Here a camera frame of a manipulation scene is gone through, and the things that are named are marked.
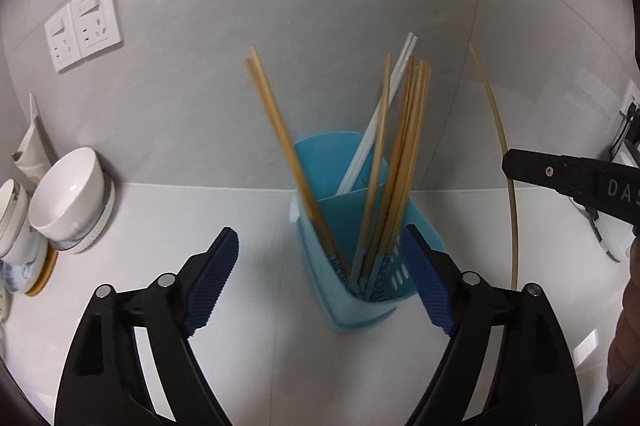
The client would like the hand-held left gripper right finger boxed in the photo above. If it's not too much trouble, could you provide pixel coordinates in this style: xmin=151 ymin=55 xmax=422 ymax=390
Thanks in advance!
xmin=402 ymin=224 xmax=584 ymax=426

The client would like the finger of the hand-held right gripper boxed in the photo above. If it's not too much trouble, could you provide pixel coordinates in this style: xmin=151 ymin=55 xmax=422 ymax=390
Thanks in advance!
xmin=502 ymin=148 xmax=602 ymax=207

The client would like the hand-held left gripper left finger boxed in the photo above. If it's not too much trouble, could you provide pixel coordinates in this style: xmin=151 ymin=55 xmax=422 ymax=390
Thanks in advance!
xmin=54 ymin=227 xmax=240 ymax=426

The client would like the thin pale plain chopstick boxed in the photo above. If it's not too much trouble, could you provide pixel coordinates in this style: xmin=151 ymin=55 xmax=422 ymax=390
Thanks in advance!
xmin=468 ymin=42 xmax=519 ymax=291

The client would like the blue plastic utensil holder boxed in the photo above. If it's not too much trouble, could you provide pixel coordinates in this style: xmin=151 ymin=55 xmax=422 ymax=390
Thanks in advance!
xmin=289 ymin=131 xmax=448 ymax=334

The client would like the group of wooden chopsticks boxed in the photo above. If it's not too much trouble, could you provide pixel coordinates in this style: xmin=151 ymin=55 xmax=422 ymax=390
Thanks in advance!
xmin=244 ymin=45 xmax=432 ymax=295

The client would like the person's right hand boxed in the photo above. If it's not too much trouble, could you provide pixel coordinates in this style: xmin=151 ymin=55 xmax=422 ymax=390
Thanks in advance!
xmin=607 ymin=275 xmax=640 ymax=391

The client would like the white box appliance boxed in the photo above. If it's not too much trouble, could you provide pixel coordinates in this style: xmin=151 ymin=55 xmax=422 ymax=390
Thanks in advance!
xmin=609 ymin=140 xmax=640 ymax=167

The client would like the white plate with dark rim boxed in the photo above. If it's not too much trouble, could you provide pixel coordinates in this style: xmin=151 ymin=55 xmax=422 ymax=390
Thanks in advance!
xmin=47 ymin=180 xmax=116 ymax=255

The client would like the round wooden coaster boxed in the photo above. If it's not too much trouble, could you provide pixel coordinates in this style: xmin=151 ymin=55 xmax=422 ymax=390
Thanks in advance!
xmin=24 ymin=250 xmax=60 ymax=298

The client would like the large white ceramic bowl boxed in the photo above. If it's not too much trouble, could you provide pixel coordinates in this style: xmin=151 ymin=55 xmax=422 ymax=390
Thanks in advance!
xmin=28 ymin=147 xmax=106 ymax=241

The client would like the blue and white patterned dish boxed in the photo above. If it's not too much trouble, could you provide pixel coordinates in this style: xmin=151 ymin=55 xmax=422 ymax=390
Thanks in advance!
xmin=0 ymin=255 xmax=49 ymax=296

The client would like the white tilted ceramic cup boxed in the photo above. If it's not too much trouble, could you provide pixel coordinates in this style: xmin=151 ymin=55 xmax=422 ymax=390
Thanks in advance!
xmin=12 ymin=120 xmax=55 ymax=179

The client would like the white wall socket with plug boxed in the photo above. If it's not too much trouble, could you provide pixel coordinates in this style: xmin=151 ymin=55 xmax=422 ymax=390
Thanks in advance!
xmin=619 ymin=80 xmax=640 ymax=123

